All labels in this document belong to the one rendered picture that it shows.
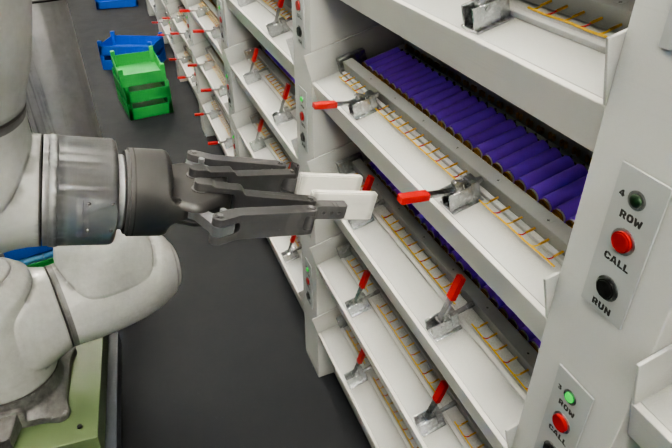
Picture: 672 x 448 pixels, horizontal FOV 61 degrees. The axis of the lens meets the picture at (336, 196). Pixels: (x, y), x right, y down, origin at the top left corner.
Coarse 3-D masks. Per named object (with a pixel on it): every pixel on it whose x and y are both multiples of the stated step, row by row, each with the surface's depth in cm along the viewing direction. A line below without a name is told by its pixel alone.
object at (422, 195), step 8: (456, 184) 62; (408, 192) 61; (416, 192) 61; (424, 192) 61; (432, 192) 62; (440, 192) 62; (448, 192) 62; (456, 192) 62; (400, 200) 60; (408, 200) 60; (416, 200) 61; (424, 200) 61
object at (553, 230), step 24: (360, 72) 90; (384, 96) 82; (408, 120) 77; (432, 120) 74; (432, 144) 73; (456, 144) 69; (480, 168) 64; (504, 192) 60; (528, 216) 57; (552, 216) 56; (552, 240) 55; (552, 264) 53
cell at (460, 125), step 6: (486, 108) 74; (492, 108) 74; (474, 114) 73; (480, 114) 73; (486, 114) 73; (492, 114) 73; (462, 120) 73; (468, 120) 73; (474, 120) 73; (480, 120) 73; (450, 126) 73; (456, 126) 73; (462, 126) 73; (468, 126) 73; (456, 132) 72
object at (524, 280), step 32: (384, 32) 97; (320, 64) 96; (320, 96) 95; (352, 96) 90; (352, 128) 84; (384, 128) 80; (384, 160) 76; (416, 160) 72; (576, 160) 65; (448, 224) 63; (480, 224) 61; (512, 224) 59; (480, 256) 58; (512, 256) 56; (512, 288) 54; (544, 288) 48; (544, 320) 50
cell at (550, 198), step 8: (584, 176) 60; (568, 184) 59; (576, 184) 59; (584, 184) 59; (552, 192) 59; (560, 192) 58; (568, 192) 58; (576, 192) 58; (552, 200) 58; (560, 200) 58; (568, 200) 58; (552, 208) 58
